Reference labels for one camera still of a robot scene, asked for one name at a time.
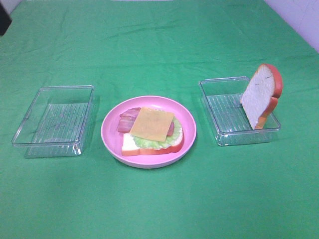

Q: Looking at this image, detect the yellow toy cheese slice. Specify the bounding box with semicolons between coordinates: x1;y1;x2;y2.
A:
130;107;174;142

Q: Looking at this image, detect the green toy lettuce leaf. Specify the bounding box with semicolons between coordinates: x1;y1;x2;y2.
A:
133;118;183;150

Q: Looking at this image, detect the toy bacon strip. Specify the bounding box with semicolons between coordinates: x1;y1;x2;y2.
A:
117;116;136;133
119;107;175;137

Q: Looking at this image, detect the toy bacon strip front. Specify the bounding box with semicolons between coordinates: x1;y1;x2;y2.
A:
117;116;136;133

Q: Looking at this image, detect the toy bread slice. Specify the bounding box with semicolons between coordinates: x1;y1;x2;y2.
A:
240;63;284;129
121;133;184;156

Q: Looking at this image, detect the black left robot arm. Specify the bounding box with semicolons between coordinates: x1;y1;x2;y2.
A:
0;3;12;36

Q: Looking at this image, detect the pink round plate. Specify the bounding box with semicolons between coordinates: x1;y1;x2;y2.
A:
101;96;197;169

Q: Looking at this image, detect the clear right plastic tray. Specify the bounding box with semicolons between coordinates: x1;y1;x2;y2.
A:
199;76;281;146

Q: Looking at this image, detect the clear plastic tray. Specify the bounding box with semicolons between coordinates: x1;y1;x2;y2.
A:
11;85;94;158
199;76;281;146

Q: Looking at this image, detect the green tablecloth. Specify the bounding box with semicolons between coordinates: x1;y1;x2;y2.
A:
0;0;319;239

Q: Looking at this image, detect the clear left plastic tray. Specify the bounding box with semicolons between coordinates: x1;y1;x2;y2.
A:
11;85;94;158

